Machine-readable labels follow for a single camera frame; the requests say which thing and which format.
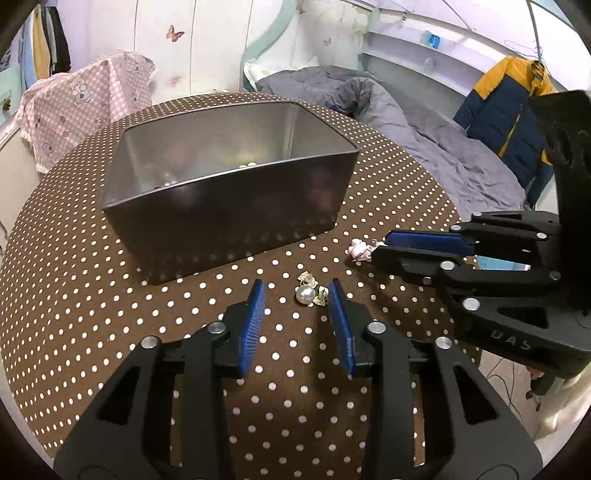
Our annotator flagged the mint green bed headboard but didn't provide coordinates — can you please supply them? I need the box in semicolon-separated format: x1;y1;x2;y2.
240;0;306;93

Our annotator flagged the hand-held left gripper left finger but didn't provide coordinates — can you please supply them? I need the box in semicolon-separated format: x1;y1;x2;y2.
54;279;267;480

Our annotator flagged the white cabinet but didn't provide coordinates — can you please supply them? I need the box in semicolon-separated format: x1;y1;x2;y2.
0;124;38;243

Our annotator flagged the hanging dark garment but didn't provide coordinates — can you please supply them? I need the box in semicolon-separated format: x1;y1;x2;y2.
48;6;73;75

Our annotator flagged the yellow and navy jacket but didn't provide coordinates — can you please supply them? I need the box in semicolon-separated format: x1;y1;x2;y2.
452;55;560;209

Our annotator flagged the brown polka-dot tablecloth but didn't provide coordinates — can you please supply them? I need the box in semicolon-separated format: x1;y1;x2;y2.
0;90;484;480

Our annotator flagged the hanging yellow garment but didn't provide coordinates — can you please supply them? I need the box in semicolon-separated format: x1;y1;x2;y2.
31;7;51;80

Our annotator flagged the grey duvet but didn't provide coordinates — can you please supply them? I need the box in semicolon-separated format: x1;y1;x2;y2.
255;66;528;223

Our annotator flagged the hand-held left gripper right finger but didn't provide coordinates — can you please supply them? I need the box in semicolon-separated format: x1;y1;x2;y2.
326;278;544;480

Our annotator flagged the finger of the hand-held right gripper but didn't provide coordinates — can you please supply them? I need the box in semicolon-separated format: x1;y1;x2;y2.
370;246;591;378
385;211;563;269

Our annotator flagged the mint green drawer unit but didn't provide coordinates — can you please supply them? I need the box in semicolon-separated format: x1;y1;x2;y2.
0;64;25;124

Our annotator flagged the white wall shelf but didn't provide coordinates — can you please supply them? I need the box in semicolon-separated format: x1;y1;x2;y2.
359;25;509;95

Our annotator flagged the pink patterned cloth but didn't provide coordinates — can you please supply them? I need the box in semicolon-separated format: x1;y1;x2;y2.
14;48;156;175

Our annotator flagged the grey metal tin box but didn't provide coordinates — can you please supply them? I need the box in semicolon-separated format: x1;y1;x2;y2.
102;100;360;285

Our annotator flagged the pearl and gold leaf earring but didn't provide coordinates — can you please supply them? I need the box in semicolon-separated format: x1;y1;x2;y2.
295;271;330;306

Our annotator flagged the pink flower hair ornament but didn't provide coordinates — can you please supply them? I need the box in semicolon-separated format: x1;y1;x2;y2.
348;237;387;263

